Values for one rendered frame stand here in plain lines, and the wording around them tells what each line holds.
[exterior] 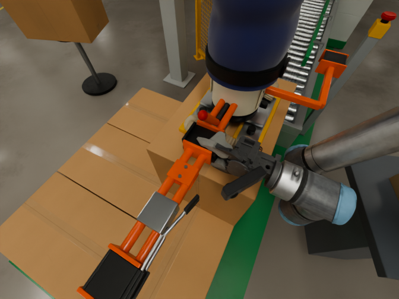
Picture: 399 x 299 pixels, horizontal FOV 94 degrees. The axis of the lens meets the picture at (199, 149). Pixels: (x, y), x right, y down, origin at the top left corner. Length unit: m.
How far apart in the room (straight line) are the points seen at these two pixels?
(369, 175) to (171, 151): 0.86
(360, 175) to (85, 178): 1.34
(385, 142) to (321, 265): 1.29
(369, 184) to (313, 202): 0.61
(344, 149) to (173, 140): 0.49
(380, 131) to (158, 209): 0.48
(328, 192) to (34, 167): 2.16
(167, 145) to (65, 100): 2.10
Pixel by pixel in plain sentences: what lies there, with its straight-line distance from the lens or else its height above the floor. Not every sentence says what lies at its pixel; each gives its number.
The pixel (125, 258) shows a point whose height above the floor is 1.10.
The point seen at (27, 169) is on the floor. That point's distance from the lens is 2.27.
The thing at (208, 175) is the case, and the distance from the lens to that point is 0.61.
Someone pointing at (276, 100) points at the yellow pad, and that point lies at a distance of 0.84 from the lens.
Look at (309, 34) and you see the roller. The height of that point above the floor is 0.55.
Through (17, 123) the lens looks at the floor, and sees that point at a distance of 2.72.
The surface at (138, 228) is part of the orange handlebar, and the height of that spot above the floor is 1.09.
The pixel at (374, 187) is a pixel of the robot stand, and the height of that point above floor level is 0.75.
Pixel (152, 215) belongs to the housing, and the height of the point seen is 1.09.
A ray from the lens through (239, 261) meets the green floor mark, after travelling 1.52.
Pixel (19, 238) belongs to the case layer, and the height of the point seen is 0.54.
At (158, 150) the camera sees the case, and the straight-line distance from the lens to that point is 0.67.
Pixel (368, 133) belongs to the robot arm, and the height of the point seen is 1.18.
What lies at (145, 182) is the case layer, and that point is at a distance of 1.07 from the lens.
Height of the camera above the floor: 1.50
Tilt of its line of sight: 58 degrees down
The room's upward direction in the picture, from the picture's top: straight up
